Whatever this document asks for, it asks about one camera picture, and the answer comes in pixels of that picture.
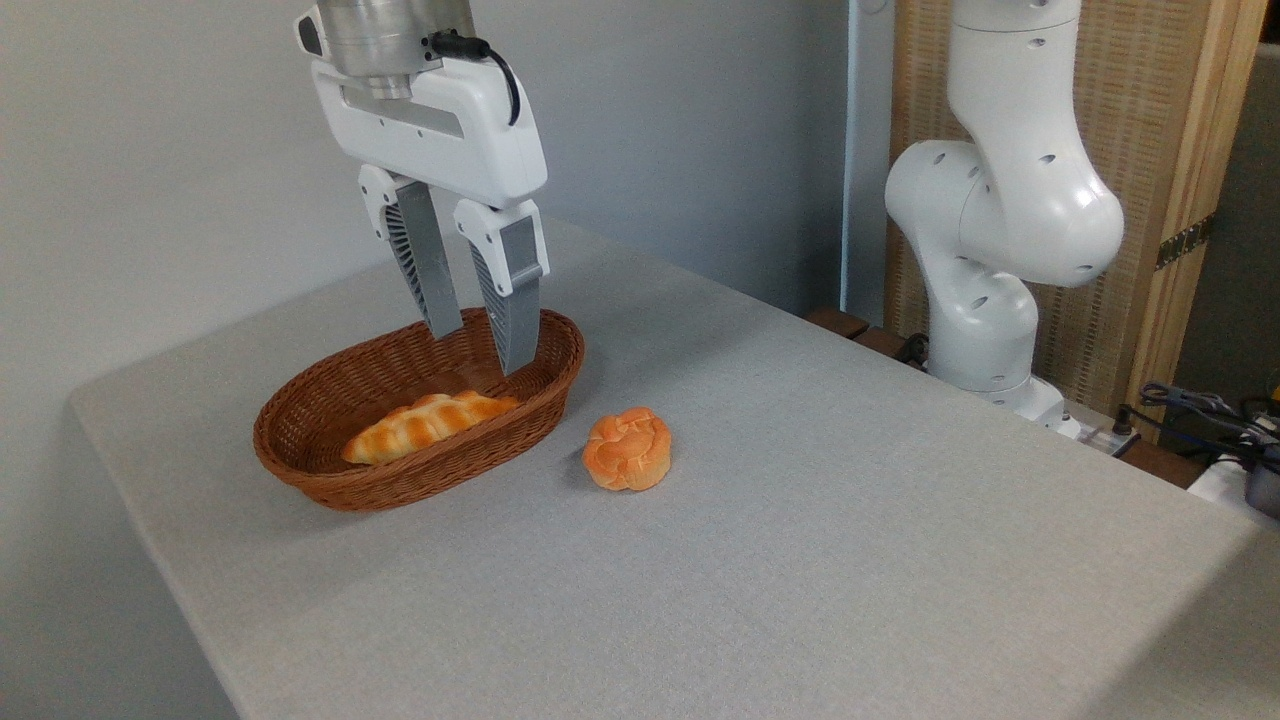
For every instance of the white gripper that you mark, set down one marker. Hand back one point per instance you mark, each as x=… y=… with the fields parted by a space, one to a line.
x=470 y=150

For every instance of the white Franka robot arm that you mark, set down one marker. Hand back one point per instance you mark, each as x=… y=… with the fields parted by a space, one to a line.
x=1010 y=210

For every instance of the long braided bread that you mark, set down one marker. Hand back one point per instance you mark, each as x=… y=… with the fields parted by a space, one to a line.
x=425 y=422

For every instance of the brown wicker basket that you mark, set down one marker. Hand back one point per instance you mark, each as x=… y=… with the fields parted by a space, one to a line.
x=330 y=400

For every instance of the round orange bread bun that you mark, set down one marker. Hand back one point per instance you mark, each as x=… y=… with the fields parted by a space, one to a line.
x=627 y=450

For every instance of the brown wooden slat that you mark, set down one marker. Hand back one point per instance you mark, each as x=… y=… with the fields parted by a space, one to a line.
x=885 y=342
x=838 y=321

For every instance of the wooden woven folding screen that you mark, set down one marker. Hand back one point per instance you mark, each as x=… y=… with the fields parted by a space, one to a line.
x=1150 y=120

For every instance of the brass screen hinge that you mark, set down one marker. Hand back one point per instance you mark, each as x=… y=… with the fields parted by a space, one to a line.
x=1184 y=241

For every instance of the white vertical post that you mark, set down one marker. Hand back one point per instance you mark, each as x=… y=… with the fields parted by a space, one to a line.
x=868 y=150

